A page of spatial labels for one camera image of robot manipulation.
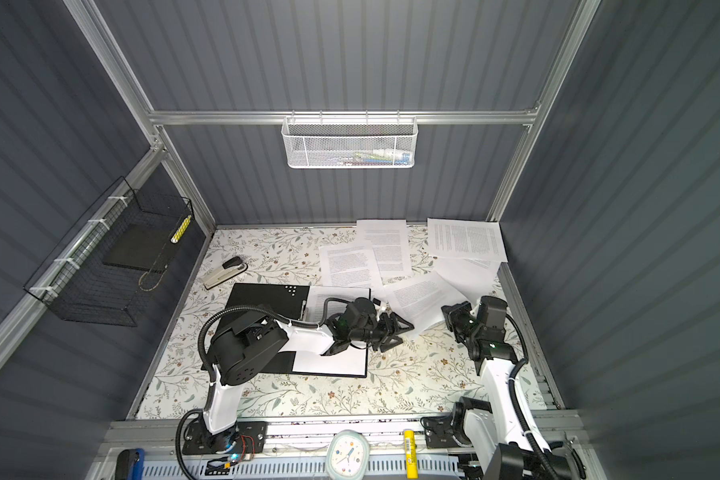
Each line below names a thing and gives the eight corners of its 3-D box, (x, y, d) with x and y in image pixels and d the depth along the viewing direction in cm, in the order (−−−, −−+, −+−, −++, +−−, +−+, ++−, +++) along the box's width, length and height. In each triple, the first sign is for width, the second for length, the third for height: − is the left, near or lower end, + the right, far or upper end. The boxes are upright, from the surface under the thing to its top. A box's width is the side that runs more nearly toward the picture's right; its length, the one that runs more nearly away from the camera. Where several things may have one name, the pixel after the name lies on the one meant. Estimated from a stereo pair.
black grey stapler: (208, 291, 104) (203, 284, 100) (204, 283, 106) (198, 275, 103) (248, 269, 110) (244, 261, 107) (243, 261, 112) (239, 254, 109)
